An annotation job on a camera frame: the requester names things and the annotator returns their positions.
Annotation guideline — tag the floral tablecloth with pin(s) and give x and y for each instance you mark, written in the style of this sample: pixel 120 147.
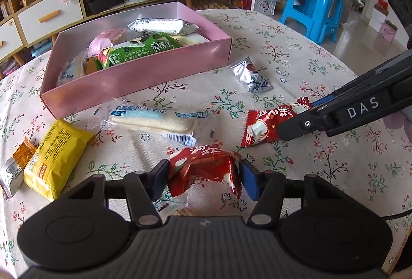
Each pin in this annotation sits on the floral tablecloth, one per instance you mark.
pixel 322 73

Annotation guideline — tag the white printed box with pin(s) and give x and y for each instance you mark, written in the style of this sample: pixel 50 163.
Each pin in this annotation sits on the white printed box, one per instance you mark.
pixel 260 4

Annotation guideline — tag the long white snack packet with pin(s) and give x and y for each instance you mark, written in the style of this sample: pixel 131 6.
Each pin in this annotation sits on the long white snack packet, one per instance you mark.
pixel 156 24

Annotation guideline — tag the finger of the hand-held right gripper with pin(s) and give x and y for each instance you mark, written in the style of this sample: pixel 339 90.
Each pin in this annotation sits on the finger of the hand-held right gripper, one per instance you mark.
pixel 325 101
pixel 302 126

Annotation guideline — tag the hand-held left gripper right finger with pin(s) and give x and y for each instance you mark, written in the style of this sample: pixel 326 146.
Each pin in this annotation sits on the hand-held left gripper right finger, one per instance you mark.
pixel 249 179

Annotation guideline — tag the pink cardboard box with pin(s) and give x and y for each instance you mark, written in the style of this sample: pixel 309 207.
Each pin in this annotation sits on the pink cardboard box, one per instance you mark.
pixel 144 79

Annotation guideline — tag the green snack packet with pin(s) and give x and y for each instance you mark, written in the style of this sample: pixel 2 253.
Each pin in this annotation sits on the green snack packet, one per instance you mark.
pixel 128 53

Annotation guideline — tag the pink snack packet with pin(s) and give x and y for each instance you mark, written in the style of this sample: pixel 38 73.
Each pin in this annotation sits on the pink snack packet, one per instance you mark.
pixel 103 41

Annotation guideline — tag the person's right forearm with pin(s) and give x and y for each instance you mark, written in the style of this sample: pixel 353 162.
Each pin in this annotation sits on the person's right forearm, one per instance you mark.
pixel 399 127

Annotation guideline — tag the blue-lid storage bin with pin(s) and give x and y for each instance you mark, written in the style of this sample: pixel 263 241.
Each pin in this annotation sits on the blue-lid storage bin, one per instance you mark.
pixel 41 49

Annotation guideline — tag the yellow snack packet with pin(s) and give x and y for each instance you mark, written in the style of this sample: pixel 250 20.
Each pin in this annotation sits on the yellow snack packet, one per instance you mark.
pixel 54 160

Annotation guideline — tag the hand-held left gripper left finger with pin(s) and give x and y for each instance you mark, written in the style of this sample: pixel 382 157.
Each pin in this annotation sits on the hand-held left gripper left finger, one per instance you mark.
pixel 159 179

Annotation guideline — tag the silver and orange snack packet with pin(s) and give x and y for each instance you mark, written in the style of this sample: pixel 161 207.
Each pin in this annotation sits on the silver and orange snack packet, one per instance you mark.
pixel 14 169

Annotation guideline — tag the red snack packet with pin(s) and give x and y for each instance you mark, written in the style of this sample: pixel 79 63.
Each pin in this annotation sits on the red snack packet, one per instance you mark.
pixel 199 169
pixel 264 127

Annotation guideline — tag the silver packet blue triangles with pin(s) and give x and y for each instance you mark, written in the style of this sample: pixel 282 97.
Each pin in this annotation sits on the silver packet blue triangles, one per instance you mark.
pixel 252 76

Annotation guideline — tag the yellow egg tray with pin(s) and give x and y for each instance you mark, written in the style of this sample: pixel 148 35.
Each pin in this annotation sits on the yellow egg tray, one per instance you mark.
pixel 210 5

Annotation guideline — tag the white cabinet drawer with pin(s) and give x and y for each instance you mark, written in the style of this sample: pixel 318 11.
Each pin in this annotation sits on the white cabinet drawer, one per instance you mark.
pixel 9 41
pixel 48 23

